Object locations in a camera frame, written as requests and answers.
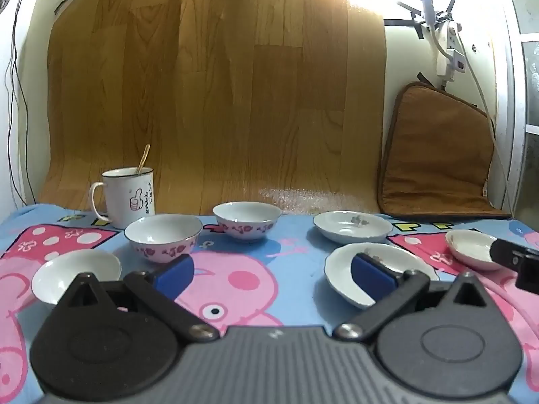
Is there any golden spoon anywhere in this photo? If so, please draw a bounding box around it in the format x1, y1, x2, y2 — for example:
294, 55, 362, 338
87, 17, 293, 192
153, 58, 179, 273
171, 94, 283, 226
134, 144, 151, 176

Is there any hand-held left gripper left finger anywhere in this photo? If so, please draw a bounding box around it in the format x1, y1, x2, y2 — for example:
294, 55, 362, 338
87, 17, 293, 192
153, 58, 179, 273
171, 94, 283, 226
57, 254, 220, 342

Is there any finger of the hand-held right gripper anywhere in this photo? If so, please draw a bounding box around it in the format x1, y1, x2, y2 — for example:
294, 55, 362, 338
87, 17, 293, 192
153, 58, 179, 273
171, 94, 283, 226
489, 238, 539, 271
517, 258, 539, 294

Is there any white floral bowl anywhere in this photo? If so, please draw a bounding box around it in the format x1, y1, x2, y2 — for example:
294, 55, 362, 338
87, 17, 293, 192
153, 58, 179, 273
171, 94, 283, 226
212, 201, 282, 243
125, 214, 203, 264
31, 249, 123, 306

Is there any white enamel mug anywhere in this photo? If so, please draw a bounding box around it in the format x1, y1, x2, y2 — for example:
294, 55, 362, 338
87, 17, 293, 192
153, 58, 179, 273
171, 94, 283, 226
89, 167, 156, 229

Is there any wood pattern vinyl sheet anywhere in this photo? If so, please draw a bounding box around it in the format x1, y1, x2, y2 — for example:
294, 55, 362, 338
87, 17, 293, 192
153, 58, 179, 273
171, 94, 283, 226
37, 0, 389, 216

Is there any white plug adapter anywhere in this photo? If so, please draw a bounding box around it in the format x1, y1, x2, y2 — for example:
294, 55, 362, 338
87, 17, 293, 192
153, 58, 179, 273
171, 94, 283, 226
435, 48, 467, 83

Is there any brown heating pad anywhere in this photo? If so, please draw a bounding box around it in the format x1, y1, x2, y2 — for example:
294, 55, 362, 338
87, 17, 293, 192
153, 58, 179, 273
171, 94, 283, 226
377, 82, 513, 220

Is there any frosted glass sliding door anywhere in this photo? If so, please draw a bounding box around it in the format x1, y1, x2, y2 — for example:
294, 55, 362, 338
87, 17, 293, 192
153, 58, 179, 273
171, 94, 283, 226
490, 0, 539, 222

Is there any white scalloped plate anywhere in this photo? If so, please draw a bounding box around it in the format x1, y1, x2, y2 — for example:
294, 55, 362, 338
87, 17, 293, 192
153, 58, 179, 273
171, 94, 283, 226
324, 243, 440, 309
313, 210, 394, 245
445, 229, 506, 271

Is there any white power strip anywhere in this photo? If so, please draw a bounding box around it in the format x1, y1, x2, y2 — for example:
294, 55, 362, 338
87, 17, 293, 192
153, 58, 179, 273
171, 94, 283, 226
438, 20, 463, 52

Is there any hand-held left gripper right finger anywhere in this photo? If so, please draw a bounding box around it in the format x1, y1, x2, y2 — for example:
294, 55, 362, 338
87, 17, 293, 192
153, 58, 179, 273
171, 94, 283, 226
334, 253, 494, 342

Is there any white power cable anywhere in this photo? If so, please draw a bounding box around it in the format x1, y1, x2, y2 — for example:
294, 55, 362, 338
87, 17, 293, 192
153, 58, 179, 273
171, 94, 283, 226
456, 29, 518, 216

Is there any cartoon pig printed blanket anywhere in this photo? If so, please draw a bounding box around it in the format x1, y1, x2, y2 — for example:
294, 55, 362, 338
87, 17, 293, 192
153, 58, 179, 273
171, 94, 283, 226
0, 203, 539, 404

